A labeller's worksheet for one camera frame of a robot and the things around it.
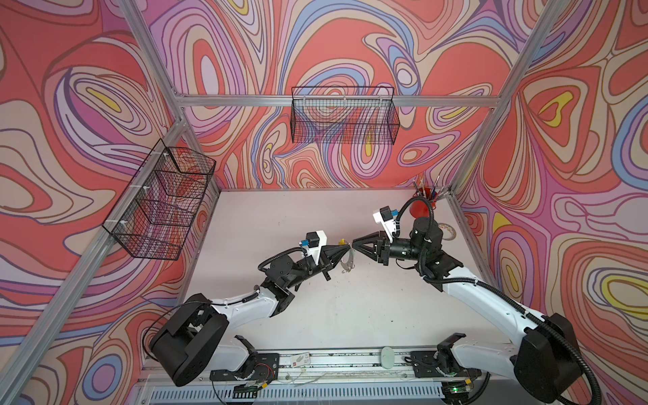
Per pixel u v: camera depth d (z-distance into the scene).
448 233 1.04
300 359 0.74
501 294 0.48
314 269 0.66
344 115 0.96
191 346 0.42
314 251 0.63
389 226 0.65
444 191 1.23
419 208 1.08
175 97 0.86
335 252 0.68
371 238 0.66
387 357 0.75
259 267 0.55
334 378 0.73
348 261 0.74
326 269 0.64
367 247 0.69
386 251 0.63
